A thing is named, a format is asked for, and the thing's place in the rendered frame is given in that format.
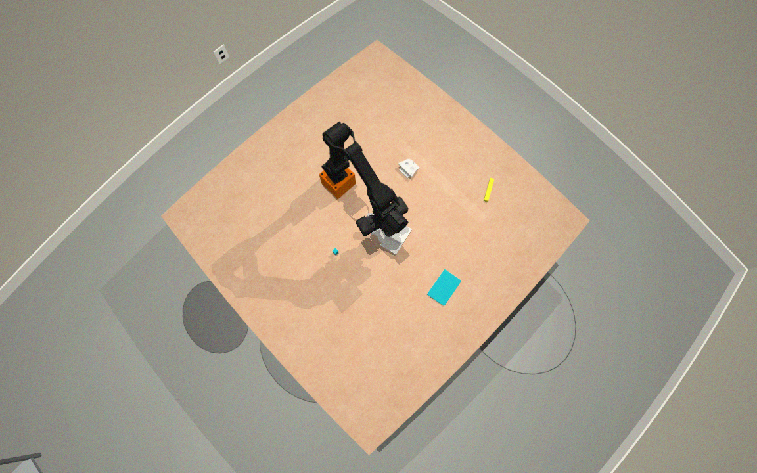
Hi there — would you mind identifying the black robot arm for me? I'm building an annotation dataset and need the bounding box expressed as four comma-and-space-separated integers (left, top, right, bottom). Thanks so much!
321, 121, 409, 237

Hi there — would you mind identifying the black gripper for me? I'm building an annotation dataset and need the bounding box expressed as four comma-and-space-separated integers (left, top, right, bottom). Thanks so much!
356, 196, 409, 236

